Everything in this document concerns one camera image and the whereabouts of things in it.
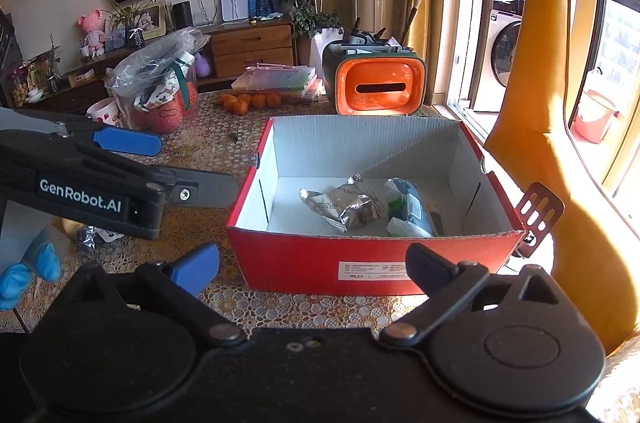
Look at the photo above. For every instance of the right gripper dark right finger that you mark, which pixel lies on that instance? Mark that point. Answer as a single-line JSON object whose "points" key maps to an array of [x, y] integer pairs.
{"points": [[449, 288]]}

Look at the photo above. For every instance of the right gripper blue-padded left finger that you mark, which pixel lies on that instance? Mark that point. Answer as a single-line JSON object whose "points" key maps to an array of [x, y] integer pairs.
{"points": [[170, 296]]}

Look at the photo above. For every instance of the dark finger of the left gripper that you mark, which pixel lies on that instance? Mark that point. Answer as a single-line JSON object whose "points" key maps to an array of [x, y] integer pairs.
{"points": [[196, 188]]}

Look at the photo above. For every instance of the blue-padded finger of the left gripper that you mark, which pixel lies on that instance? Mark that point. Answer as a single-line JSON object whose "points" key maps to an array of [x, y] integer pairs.
{"points": [[115, 139]]}

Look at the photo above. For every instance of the white green snack bag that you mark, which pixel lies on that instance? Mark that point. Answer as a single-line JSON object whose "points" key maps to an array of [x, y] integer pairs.
{"points": [[407, 218]]}

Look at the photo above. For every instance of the bag of dark beads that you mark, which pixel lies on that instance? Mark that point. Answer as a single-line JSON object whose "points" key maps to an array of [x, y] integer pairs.
{"points": [[88, 239]]}

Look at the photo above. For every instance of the silver foil snack packet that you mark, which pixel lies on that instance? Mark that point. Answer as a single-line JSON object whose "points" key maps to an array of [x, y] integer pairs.
{"points": [[351, 206]]}

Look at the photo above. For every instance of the blue gloved left hand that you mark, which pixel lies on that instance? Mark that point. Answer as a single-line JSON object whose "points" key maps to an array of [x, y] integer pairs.
{"points": [[31, 246]]}

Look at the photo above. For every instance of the pink strawberry mug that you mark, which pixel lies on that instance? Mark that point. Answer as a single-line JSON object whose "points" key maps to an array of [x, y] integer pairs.
{"points": [[106, 111]]}

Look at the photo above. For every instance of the clear tub with plastic bag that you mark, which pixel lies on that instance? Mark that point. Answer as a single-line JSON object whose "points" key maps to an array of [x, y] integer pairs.
{"points": [[155, 86]]}

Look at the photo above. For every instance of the orange tangerine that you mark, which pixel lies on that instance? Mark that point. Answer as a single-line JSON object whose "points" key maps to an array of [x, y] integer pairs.
{"points": [[259, 101], [240, 107], [228, 101], [273, 101]]}

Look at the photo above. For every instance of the red cardboard box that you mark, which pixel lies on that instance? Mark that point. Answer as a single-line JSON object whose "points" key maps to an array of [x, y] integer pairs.
{"points": [[281, 246]]}

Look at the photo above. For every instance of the pink pig plush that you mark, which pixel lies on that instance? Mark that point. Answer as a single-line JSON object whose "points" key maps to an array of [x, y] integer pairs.
{"points": [[93, 25]]}

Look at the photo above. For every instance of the purple toy vase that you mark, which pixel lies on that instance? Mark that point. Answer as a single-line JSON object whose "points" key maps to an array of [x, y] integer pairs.
{"points": [[203, 65]]}

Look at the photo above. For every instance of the wooden chair back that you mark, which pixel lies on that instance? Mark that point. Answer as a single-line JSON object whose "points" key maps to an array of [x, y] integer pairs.
{"points": [[539, 210]]}

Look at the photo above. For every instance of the small potted plant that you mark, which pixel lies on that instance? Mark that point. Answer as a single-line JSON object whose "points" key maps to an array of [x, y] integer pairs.
{"points": [[128, 16]]}

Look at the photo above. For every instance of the black speaker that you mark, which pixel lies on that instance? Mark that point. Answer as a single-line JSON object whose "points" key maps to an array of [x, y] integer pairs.
{"points": [[182, 14]]}

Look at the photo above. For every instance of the wooden tv cabinet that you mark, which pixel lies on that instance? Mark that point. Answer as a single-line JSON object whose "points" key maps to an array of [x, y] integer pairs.
{"points": [[231, 48]]}

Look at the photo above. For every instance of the white box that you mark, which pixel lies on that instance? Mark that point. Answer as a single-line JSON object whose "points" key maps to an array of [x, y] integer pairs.
{"points": [[234, 10]]}

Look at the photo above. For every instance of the green orange tissue box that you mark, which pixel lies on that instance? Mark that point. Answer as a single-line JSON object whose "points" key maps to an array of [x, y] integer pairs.
{"points": [[373, 79]]}

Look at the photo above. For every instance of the pink bucket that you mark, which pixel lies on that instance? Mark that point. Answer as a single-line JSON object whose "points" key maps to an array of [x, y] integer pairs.
{"points": [[594, 116]]}

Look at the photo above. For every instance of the washing machine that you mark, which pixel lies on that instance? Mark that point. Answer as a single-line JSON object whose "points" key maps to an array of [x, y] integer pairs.
{"points": [[500, 23]]}

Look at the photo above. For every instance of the photo frame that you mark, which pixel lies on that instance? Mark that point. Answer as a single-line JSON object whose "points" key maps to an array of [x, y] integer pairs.
{"points": [[152, 20]]}

